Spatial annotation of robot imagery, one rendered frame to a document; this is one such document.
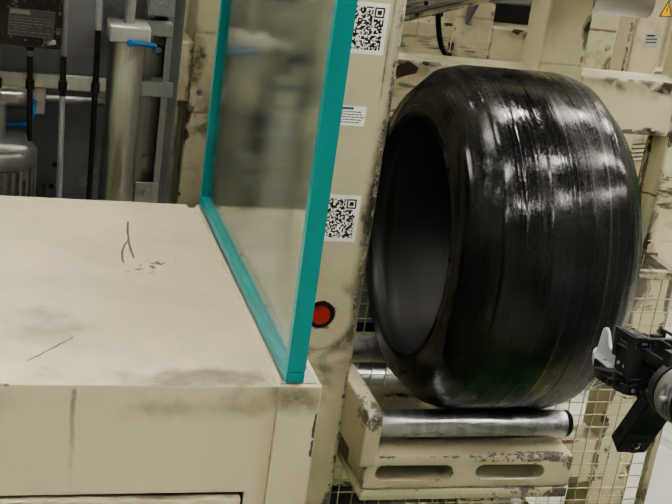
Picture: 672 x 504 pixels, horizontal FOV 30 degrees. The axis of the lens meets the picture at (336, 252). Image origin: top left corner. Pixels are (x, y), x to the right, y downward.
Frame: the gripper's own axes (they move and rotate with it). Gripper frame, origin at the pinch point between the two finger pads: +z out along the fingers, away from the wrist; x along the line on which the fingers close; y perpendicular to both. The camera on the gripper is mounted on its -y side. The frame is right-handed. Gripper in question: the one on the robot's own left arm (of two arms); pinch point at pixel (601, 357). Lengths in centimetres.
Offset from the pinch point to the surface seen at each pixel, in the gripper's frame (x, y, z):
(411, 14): 12, 43, 63
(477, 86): 13.1, 34.2, 26.2
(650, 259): -56, -5, 84
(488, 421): 5.1, -18.7, 23.2
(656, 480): -120, -93, 165
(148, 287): 67, 12, -15
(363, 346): 18, -15, 51
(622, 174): -6.2, 24.1, 13.1
